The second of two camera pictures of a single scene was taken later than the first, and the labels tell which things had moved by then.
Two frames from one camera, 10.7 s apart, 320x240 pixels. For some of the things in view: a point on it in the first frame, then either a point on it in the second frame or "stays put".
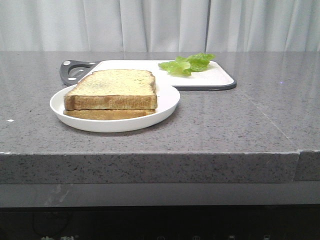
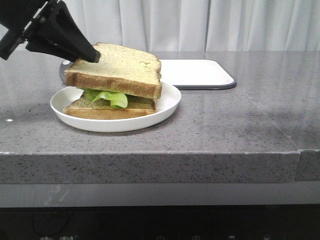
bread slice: (113, 90) → (121, 69)
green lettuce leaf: (187, 65) → (117, 100)
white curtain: (159, 25) stays put
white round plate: (167, 99) stays put
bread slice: (109, 114) stays put
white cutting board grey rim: (217, 77) stays put
